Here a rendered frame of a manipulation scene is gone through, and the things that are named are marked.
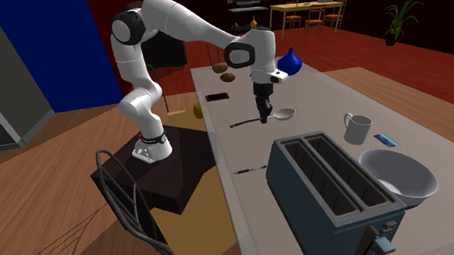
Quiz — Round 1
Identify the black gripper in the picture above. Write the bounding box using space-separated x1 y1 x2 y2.
252 80 277 125

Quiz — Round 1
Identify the black phone with red edge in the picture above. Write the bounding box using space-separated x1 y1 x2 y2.
204 91 231 103

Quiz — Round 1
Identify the blue vase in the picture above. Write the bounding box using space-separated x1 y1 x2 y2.
276 47 305 78

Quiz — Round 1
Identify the dark pen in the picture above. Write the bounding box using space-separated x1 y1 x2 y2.
232 165 269 175

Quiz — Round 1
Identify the grey mug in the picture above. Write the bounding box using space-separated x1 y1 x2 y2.
342 111 375 147

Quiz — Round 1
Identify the wooden chair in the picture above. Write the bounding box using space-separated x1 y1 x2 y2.
302 3 328 38
283 1 304 31
324 0 350 33

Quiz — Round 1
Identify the dark blue toaster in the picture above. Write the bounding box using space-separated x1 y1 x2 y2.
262 125 410 255

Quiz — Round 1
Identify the wooden table with laptop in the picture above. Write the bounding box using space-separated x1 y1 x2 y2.
267 0 346 40

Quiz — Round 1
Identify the dark robot stand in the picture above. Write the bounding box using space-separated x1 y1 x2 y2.
87 121 221 222

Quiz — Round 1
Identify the blue card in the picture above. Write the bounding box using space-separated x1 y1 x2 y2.
373 132 400 149

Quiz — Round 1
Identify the white bowl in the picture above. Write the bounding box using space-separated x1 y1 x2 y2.
357 145 441 212

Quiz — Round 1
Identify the green potted plant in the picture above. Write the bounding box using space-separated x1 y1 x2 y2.
381 0 428 48

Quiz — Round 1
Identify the ladle with dark handle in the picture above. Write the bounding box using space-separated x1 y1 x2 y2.
229 107 297 129

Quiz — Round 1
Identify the dark wire chair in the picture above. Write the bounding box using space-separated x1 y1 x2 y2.
94 143 188 255

